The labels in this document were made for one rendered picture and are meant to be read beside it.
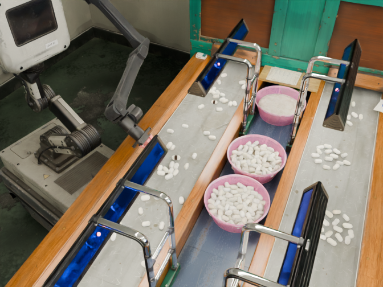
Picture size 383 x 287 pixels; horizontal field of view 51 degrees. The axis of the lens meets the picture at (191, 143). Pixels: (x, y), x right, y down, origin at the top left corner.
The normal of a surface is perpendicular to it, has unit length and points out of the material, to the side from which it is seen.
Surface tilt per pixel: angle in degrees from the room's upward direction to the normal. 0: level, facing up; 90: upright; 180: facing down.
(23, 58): 90
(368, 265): 0
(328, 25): 90
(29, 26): 90
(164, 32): 90
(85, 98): 0
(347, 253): 0
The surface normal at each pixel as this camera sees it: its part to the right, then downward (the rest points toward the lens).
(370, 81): -0.37, 0.27
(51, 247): -0.01, -0.73
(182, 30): -0.48, 0.60
